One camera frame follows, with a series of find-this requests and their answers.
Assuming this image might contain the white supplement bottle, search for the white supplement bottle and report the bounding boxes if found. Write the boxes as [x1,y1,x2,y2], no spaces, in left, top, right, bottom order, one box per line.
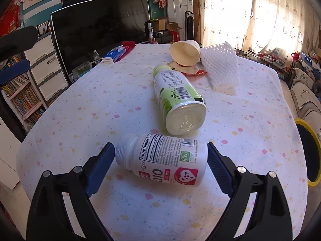
[115,133,208,186]

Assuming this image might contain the yellow rimmed trash bin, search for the yellow rimmed trash bin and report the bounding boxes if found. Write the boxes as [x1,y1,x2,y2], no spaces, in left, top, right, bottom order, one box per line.
[295,118,320,188]

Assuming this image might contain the red flat box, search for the red flat box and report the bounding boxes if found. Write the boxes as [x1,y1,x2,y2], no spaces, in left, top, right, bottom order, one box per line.
[116,41,135,62]

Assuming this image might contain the green label drink bottle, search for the green label drink bottle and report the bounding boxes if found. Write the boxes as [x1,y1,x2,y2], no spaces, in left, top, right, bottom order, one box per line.
[152,64,207,136]

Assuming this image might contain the clear water bottle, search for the clear water bottle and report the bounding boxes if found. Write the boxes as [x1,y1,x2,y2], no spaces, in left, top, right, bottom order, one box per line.
[93,50,101,65]

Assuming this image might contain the beige sofa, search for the beige sofa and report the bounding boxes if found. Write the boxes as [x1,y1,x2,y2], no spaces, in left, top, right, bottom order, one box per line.
[285,60,321,136]

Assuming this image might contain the white foam fruit net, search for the white foam fruit net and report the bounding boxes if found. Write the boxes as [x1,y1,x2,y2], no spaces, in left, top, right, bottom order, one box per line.
[200,42,241,91]

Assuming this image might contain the large black television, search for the large black television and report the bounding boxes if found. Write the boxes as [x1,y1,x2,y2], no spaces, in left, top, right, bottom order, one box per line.
[51,0,150,76]

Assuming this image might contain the black tower fan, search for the black tower fan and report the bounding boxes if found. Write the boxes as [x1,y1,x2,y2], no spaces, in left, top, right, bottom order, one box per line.
[184,11,194,40]

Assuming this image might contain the blue tissue pack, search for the blue tissue pack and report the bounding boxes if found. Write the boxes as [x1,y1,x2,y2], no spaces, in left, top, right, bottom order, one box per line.
[102,45,126,64]

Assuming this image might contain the red snack wrapper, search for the red snack wrapper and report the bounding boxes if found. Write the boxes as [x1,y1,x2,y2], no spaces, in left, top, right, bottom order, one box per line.
[168,61,207,76]

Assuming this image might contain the sheer window curtains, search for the sheer window curtains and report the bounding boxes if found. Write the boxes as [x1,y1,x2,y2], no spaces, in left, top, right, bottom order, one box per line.
[198,0,320,59]

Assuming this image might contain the white dotted tablecloth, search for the white dotted tablecloth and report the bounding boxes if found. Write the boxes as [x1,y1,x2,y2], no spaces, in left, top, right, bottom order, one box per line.
[16,44,307,240]

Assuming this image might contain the paper cup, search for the paper cup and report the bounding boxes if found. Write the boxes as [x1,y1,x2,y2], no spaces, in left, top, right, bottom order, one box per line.
[169,40,201,66]

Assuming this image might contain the bookshelf with books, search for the bookshelf with books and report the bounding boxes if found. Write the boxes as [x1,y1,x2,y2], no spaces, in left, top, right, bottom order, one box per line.
[1,55,46,142]

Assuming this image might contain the cluttered glass side table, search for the cluttered glass side table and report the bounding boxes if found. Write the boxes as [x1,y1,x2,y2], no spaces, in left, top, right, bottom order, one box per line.
[234,48,289,81]

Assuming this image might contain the white drawer unit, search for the white drawer unit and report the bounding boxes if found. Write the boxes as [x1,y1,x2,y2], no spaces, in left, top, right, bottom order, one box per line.
[24,32,69,107]

